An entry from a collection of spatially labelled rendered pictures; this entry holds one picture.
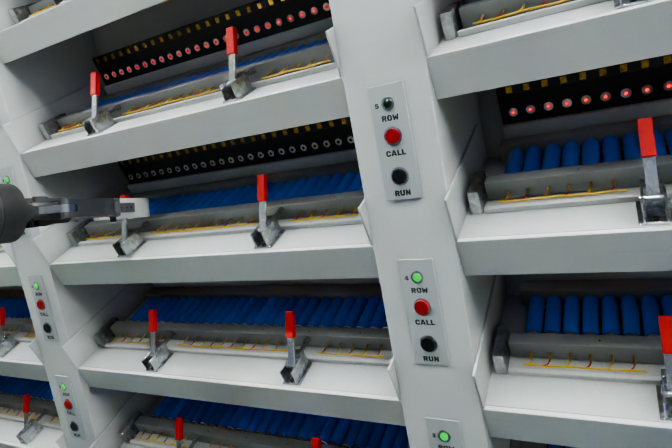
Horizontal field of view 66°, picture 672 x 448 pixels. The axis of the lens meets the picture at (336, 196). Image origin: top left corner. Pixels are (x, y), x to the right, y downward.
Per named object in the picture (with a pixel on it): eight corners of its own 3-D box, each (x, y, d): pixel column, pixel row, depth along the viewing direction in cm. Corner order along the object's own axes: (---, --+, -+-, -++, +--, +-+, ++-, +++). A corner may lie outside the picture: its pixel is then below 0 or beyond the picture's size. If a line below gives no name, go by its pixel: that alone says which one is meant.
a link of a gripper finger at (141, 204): (107, 198, 77) (110, 198, 76) (145, 198, 83) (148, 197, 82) (108, 219, 77) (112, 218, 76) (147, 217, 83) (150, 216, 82)
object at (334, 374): (411, 427, 63) (378, 342, 57) (89, 387, 92) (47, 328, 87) (446, 312, 79) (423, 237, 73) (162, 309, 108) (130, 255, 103)
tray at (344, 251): (384, 278, 60) (359, 208, 57) (62, 285, 90) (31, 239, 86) (426, 191, 76) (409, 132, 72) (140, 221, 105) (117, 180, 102)
